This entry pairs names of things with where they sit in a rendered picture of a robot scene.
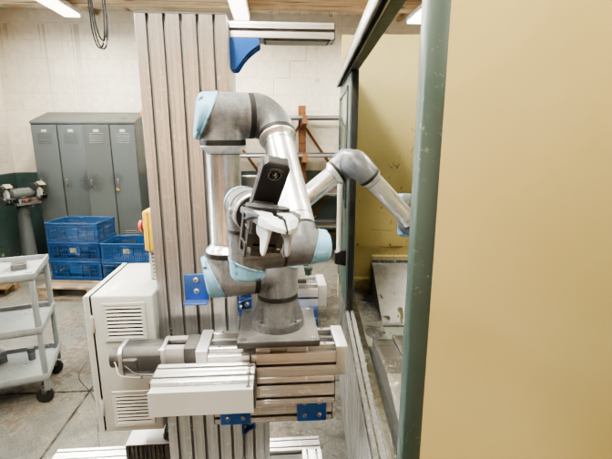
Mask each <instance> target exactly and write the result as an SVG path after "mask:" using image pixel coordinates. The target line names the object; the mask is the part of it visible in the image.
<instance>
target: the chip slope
mask: <svg viewBox="0 0 612 459"><path fill-rule="evenodd" d="M407 263H408V259H372V289H371V294H372V296H373V300H374V303H375V305H376V307H377V309H378V311H379V314H380V318H381V317H382V315H390V317H391V319H390V320H389V321H387V320H385V319H384V318H383V317H382V319H381V321H382V325H383V327H385V326H386V327H398V328H399V327H404V313H405V296H406V280H407Z"/></svg>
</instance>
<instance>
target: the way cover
mask: <svg viewBox="0 0 612 459"><path fill-rule="evenodd" d="M372 348H373V351H374V355H375V358H376V361H377V365H378V368H379V372H380V375H381V378H382V384H383V388H384V390H385V394H386V397H387V401H388V404H389V407H390V411H391V414H392V417H393V422H394V426H395V430H396V432H397V436H398V426H399V411H400V394H401V391H398V390H401V386H400V385H401V378H402V362H401V361H403V335H395V334H393V338H392V339H372ZM386 359H387V360H386ZM389 360H390V361H389ZM398 363H399V364H398ZM387 365H388V366H387ZM390 365H391V367H392V368H391V367H390ZM386 366H387V367H386ZM395 366H396V367H395ZM387 369H388V371H387ZM389 370H390V371H389ZM393 373H394V374H393ZM389 374H390V375H389ZM391 375H392V376H393V377H394V378H393V377H392V378H393V379H394V380H393V379H392V378H391ZM389 378H391V379H389ZM394 385H395V386H394ZM396 386H397V387H396ZM396 389H398V390H396ZM393 397H394V398H393Z"/></svg>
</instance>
